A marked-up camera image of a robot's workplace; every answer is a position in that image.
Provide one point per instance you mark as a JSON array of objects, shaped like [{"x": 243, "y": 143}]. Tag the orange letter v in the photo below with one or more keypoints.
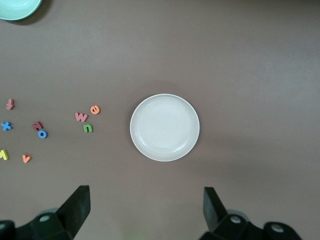
[{"x": 26, "y": 157}]

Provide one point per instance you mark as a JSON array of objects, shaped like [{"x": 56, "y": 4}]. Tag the pale green round plate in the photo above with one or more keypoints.
[{"x": 15, "y": 8}]

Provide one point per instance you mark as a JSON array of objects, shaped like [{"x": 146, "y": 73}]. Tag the dark red letter n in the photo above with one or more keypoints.
[{"x": 37, "y": 125}]

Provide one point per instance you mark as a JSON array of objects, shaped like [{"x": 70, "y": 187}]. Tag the yellow letter k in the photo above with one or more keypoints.
[{"x": 3, "y": 154}]

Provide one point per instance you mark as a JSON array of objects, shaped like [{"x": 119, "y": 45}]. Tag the orange letter e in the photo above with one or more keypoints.
[{"x": 95, "y": 109}]

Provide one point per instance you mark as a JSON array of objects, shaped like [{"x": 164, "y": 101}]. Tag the blue letter o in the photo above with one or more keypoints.
[{"x": 39, "y": 134}]

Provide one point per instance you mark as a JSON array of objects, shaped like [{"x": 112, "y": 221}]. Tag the blue letter x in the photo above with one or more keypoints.
[{"x": 6, "y": 126}]

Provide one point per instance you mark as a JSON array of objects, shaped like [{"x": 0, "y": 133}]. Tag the brown table cover sheet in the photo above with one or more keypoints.
[{"x": 225, "y": 50}]

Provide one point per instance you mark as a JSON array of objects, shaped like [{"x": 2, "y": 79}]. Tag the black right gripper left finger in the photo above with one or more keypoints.
[{"x": 70, "y": 215}]

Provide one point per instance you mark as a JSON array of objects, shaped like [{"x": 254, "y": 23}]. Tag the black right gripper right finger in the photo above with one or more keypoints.
[{"x": 220, "y": 225}]

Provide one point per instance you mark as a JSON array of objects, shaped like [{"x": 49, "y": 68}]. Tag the pink red letter w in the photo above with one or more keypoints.
[{"x": 81, "y": 117}]

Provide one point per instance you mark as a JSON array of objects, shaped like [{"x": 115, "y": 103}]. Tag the beige round plate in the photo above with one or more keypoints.
[{"x": 165, "y": 127}]

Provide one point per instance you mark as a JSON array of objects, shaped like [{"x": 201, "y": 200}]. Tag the green letter u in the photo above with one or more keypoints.
[{"x": 88, "y": 128}]

